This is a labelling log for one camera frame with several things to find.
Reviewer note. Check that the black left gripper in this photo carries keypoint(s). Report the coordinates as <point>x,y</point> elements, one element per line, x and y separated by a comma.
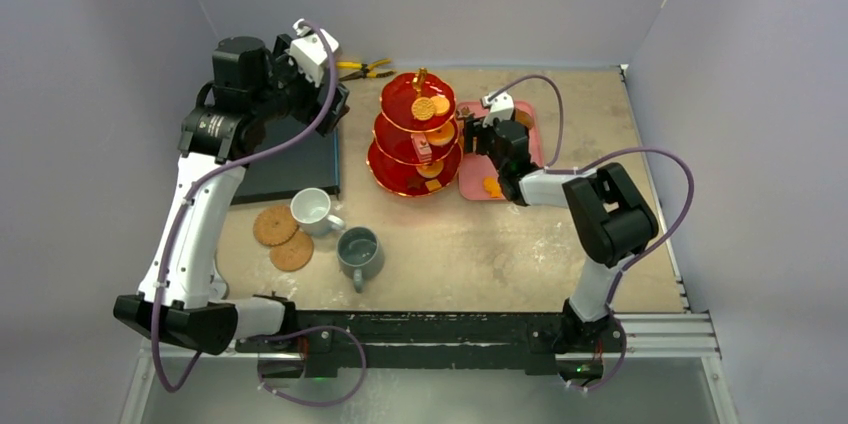
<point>284,65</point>

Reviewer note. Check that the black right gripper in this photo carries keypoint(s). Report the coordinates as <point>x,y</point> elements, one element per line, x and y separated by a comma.
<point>482,136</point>

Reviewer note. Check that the brown croissant bread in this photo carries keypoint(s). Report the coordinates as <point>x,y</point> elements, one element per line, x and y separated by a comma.
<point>524,118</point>

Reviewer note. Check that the fish shaped yellow cookie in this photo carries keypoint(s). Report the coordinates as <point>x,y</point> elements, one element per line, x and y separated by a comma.
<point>492,187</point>

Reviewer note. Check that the orange glazed donut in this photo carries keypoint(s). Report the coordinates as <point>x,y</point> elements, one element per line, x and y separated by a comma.
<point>442,136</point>

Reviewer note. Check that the round yellow cracker bottom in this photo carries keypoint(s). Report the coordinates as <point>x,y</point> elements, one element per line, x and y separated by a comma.
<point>441,105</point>

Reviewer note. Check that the round yellow cracker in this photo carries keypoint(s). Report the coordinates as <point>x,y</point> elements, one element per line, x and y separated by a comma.
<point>423,109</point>
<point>441,105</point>

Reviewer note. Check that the round yellow cracker top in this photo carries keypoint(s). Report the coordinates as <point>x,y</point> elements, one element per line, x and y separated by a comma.
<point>423,109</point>

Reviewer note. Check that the white ceramic mug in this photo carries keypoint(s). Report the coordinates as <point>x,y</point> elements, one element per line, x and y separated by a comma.
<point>312,209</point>

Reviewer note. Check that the woven round coaster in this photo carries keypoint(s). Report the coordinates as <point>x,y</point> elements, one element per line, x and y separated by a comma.
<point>293,254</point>
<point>275,226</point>

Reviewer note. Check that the grey ceramic mug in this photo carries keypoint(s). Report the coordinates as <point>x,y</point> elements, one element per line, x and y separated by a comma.
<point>360,256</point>

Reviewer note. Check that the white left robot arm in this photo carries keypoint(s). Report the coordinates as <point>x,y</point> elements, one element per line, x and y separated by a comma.
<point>252,84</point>

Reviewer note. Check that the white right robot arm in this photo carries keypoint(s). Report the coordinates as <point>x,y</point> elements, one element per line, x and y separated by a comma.
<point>613,221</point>

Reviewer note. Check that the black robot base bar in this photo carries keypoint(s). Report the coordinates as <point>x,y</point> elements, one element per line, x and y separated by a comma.
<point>536,343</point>

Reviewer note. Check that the pink serving tray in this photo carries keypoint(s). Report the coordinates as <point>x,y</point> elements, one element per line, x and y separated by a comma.
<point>474,168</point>

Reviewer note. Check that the dark grey box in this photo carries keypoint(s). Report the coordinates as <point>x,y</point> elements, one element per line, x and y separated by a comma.
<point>312,163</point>

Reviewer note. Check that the square yellow cracker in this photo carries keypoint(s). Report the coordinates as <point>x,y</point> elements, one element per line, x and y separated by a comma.
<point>433,185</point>

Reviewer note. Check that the red three-tier cake stand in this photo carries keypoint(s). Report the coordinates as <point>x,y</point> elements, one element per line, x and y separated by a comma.
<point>390,156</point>

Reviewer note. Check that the plain chocolate star cookie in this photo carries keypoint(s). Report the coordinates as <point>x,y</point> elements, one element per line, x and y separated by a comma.
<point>414,182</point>

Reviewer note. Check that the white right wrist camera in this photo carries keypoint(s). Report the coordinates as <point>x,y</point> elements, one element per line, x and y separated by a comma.
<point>499,107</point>

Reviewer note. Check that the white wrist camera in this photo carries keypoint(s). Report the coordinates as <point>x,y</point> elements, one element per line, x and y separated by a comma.
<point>499,107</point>
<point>310,51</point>

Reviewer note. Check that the yellow handled pliers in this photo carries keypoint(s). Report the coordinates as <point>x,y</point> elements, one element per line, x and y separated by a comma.
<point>365,70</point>

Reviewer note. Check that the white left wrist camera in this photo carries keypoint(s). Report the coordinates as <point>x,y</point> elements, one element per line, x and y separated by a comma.
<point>310,51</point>

